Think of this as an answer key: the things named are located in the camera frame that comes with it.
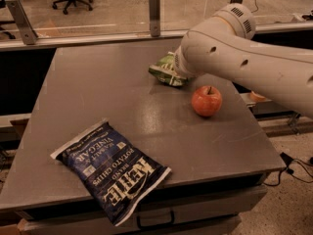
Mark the red apple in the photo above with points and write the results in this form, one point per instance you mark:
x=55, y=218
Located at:
x=206, y=101

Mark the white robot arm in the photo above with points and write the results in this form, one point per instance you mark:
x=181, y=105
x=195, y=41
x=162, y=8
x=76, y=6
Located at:
x=223, y=46

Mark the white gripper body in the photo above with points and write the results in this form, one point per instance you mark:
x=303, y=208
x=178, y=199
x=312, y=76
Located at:
x=179, y=65

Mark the grey table drawer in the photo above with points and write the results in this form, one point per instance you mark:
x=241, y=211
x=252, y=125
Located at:
x=211, y=214

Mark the left metal bracket post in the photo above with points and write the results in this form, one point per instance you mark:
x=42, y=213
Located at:
x=28, y=34

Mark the middle metal bracket post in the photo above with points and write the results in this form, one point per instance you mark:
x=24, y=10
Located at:
x=154, y=14

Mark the blue salt vinegar chip bag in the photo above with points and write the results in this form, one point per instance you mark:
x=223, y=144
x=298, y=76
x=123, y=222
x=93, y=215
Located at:
x=116, y=174

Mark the green jalapeno chip bag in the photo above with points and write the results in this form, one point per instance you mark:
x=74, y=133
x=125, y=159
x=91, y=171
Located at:
x=164, y=71

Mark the black drawer handle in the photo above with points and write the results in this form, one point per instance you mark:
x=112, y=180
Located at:
x=148, y=220

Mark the brown tape roll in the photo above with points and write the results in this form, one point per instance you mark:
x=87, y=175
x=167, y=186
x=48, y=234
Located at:
x=256, y=97

